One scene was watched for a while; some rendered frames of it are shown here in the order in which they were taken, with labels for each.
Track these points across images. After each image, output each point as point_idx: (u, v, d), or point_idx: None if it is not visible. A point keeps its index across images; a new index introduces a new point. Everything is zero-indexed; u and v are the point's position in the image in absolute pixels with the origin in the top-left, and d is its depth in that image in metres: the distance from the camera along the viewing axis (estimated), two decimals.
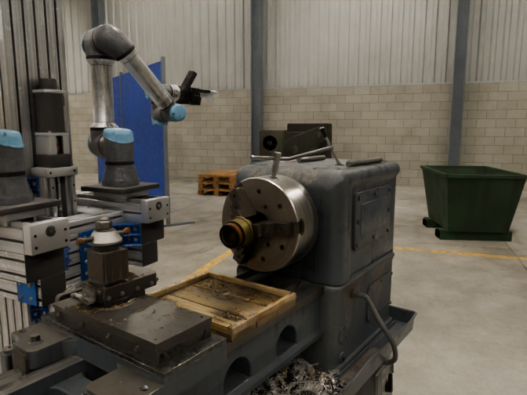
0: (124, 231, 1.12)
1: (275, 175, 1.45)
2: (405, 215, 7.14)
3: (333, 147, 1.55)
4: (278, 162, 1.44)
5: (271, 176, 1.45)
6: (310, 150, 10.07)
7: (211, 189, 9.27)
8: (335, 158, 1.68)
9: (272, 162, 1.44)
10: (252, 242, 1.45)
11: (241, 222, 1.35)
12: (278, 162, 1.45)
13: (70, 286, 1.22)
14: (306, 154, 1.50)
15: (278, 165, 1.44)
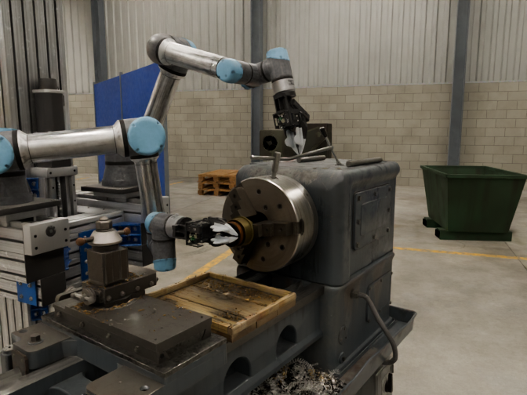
0: (124, 231, 1.12)
1: (275, 175, 1.45)
2: (405, 215, 7.14)
3: (333, 147, 1.55)
4: (278, 162, 1.44)
5: (271, 176, 1.45)
6: (310, 150, 10.07)
7: (211, 189, 9.27)
8: (335, 158, 1.68)
9: (272, 162, 1.44)
10: (252, 242, 1.45)
11: (242, 222, 1.35)
12: (278, 162, 1.45)
13: (70, 286, 1.22)
14: (306, 154, 1.50)
15: (278, 165, 1.44)
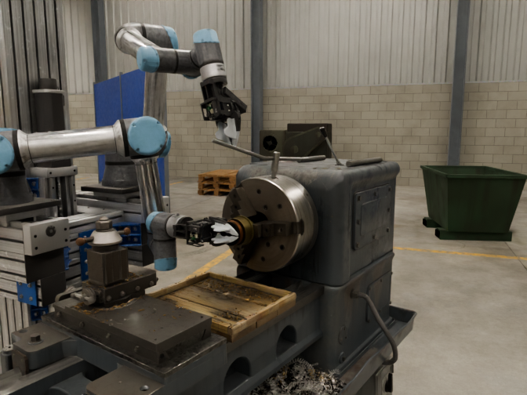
0: (124, 231, 1.12)
1: (271, 175, 1.44)
2: (405, 215, 7.14)
3: (212, 139, 1.30)
4: (272, 162, 1.43)
5: (274, 177, 1.45)
6: (310, 150, 10.07)
7: (211, 189, 9.27)
8: (335, 158, 1.68)
9: (278, 163, 1.44)
10: (252, 242, 1.45)
11: (242, 221, 1.35)
12: (273, 162, 1.43)
13: (70, 286, 1.22)
14: (243, 153, 1.36)
15: (271, 164, 1.44)
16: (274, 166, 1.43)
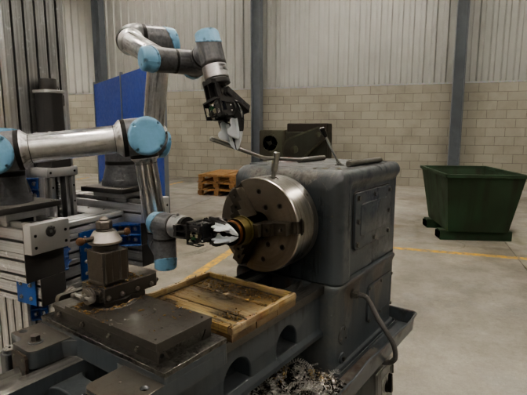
0: (124, 231, 1.12)
1: (271, 175, 1.45)
2: (405, 215, 7.14)
3: (209, 138, 1.32)
4: (272, 162, 1.43)
5: (274, 177, 1.45)
6: (310, 150, 10.07)
7: (211, 189, 9.27)
8: (335, 158, 1.68)
9: (278, 163, 1.44)
10: (252, 242, 1.45)
11: (242, 221, 1.35)
12: (273, 162, 1.43)
13: (70, 286, 1.22)
14: (241, 151, 1.37)
15: (271, 164, 1.44)
16: (274, 166, 1.43)
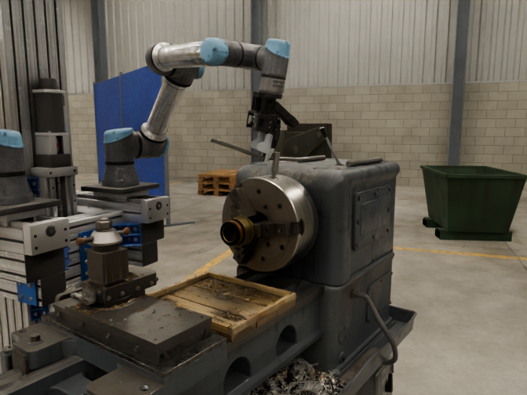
0: (124, 231, 1.12)
1: (271, 175, 1.44)
2: (405, 215, 7.14)
3: (210, 139, 1.31)
4: (272, 162, 1.43)
5: (274, 177, 1.45)
6: (310, 150, 10.07)
7: (211, 189, 9.27)
8: (335, 158, 1.68)
9: (278, 163, 1.44)
10: (252, 242, 1.45)
11: (242, 221, 1.35)
12: (273, 162, 1.43)
13: (70, 286, 1.22)
14: (242, 152, 1.36)
15: (271, 164, 1.44)
16: (274, 166, 1.43)
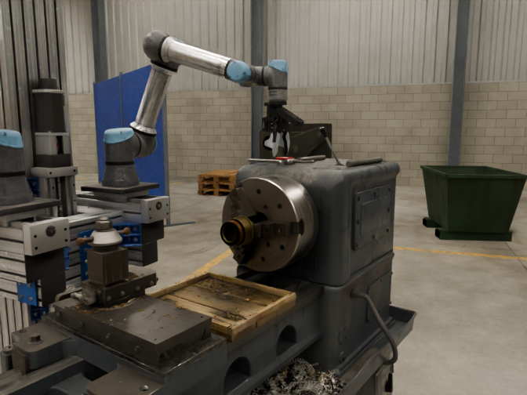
0: (124, 231, 1.12)
1: None
2: (405, 215, 7.14)
3: (248, 161, 1.90)
4: None
5: (283, 161, 1.68)
6: (310, 150, 10.07)
7: (211, 189, 9.27)
8: (335, 158, 1.68)
9: (291, 160, 1.72)
10: (252, 242, 1.45)
11: (242, 221, 1.35)
12: None
13: (70, 286, 1.22)
14: (266, 160, 1.82)
15: (286, 164, 1.72)
16: (285, 159, 1.72)
